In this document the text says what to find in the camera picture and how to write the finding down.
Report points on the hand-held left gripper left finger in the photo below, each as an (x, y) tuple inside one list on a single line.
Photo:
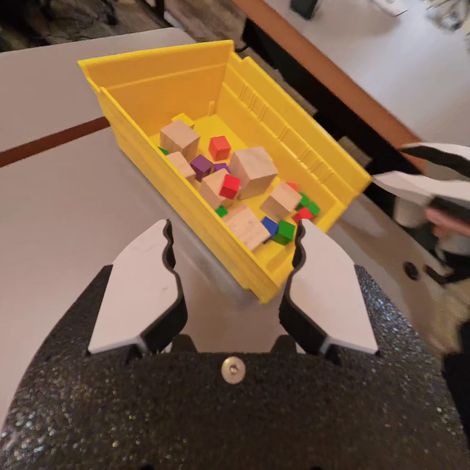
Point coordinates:
[(132, 293)]

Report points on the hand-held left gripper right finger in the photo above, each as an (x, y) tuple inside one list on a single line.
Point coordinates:
[(326, 290)]

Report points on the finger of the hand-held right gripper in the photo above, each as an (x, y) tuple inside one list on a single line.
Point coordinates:
[(411, 185), (444, 156)]

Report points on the pile of plain wooden cubes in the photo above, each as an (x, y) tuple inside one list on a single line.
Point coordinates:
[(253, 169)]

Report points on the heap of small coloured cubes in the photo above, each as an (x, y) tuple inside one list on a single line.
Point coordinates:
[(219, 147)]

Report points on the yellow plastic bin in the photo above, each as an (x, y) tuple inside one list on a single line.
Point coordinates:
[(165, 84)]

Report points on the dark green box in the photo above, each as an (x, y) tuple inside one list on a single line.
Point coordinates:
[(304, 7)]

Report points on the person's right hand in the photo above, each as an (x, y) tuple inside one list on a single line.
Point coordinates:
[(450, 222)]

